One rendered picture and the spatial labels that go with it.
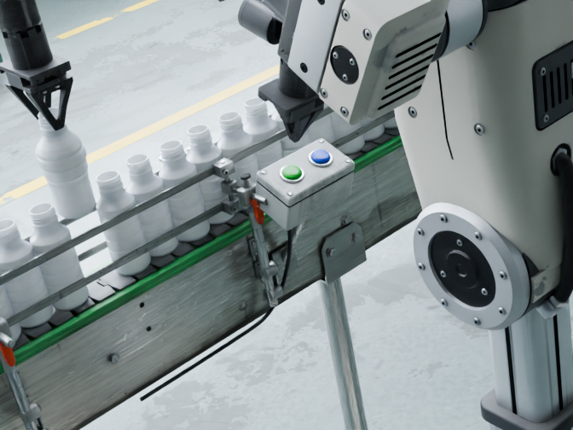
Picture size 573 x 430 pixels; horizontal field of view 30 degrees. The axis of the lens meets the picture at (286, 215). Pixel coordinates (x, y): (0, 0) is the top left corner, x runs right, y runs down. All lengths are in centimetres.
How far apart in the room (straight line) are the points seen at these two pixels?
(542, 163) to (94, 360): 83
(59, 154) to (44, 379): 34
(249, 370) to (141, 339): 144
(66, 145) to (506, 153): 73
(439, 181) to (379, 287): 223
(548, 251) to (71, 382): 81
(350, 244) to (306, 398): 111
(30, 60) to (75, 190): 21
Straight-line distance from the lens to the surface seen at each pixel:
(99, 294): 168
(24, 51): 153
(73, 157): 158
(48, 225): 160
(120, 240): 167
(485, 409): 140
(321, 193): 165
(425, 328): 317
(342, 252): 193
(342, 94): 94
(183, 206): 171
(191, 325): 176
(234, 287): 179
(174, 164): 169
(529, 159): 109
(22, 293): 161
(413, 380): 298
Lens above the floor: 183
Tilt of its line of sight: 28 degrees down
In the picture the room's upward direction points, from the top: 11 degrees counter-clockwise
